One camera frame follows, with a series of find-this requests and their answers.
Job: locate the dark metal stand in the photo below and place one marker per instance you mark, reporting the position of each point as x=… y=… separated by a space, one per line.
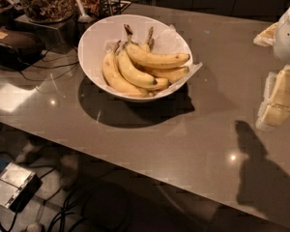
x=58 y=37

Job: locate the glass jar of nuts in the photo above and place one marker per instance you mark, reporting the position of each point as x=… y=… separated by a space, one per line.
x=47 y=11

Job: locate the yellow banana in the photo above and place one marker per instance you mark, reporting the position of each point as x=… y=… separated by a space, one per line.
x=153 y=60
x=115 y=80
x=136 y=77
x=172 y=75

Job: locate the white ceramic bowl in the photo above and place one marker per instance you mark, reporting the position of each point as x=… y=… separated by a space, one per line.
x=93 y=43

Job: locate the black device with label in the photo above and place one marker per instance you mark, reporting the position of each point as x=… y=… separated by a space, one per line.
x=19 y=50

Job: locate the silver metal box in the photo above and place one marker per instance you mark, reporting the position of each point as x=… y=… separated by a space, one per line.
x=17 y=187

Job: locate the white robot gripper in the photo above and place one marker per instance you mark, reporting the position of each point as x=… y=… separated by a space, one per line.
x=288 y=36

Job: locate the white paper bowl liner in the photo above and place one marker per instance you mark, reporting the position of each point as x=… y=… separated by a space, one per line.
x=165 y=42

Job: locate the metal scoop spoon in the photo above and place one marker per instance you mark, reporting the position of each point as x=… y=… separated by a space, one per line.
x=83 y=17

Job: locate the black wire basket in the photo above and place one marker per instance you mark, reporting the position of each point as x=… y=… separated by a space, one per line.
x=116 y=7

